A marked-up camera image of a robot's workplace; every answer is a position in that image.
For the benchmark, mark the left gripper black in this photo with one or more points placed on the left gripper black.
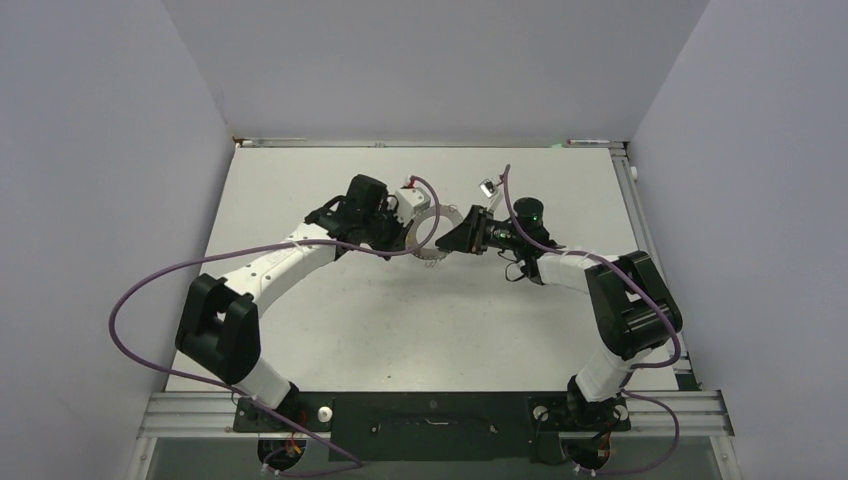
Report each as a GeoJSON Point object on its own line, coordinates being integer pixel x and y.
{"type": "Point", "coordinates": [399, 230]}

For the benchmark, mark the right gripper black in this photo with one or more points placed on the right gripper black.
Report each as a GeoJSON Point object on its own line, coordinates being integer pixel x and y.
{"type": "Point", "coordinates": [469, 236]}

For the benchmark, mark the perforated metal ring disc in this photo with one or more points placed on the perforated metal ring disc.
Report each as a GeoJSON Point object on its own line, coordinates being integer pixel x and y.
{"type": "Point", "coordinates": [427, 227]}

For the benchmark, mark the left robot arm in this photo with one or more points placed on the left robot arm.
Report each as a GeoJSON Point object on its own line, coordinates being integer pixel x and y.
{"type": "Point", "coordinates": [219, 328]}

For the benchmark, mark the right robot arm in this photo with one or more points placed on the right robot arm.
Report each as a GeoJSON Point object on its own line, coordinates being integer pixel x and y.
{"type": "Point", "coordinates": [632, 306]}

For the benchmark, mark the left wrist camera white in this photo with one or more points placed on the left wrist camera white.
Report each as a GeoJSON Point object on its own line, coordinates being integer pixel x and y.
{"type": "Point", "coordinates": [409, 203]}

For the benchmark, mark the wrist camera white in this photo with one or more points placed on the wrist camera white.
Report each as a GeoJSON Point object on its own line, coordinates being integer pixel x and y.
{"type": "Point", "coordinates": [489, 188]}
{"type": "Point", "coordinates": [409, 203]}

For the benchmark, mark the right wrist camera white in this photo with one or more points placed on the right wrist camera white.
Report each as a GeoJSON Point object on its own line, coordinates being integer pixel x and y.
{"type": "Point", "coordinates": [489, 188]}

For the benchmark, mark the aluminium back rail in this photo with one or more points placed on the aluminium back rail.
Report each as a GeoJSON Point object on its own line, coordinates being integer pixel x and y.
{"type": "Point", "coordinates": [502, 142]}

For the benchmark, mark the aluminium rail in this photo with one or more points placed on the aluminium rail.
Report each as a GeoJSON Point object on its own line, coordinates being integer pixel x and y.
{"type": "Point", "coordinates": [212, 415]}
{"type": "Point", "coordinates": [502, 142]}
{"type": "Point", "coordinates": [627, 175]}

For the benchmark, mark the aluminium right side rail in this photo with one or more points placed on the aluminium right side rail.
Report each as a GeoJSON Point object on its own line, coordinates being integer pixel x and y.
{"type": "Point", "coordinates": [627, 175]}

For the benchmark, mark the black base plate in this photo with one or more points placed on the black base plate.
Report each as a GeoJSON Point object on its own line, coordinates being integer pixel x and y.
{"type": "Point", "coordinates": [456, 426]}

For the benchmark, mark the aluminium front rail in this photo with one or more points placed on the aluminium front rail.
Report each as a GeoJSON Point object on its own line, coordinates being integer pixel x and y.
{"type": "Point", "coordinates": [212, 415]}

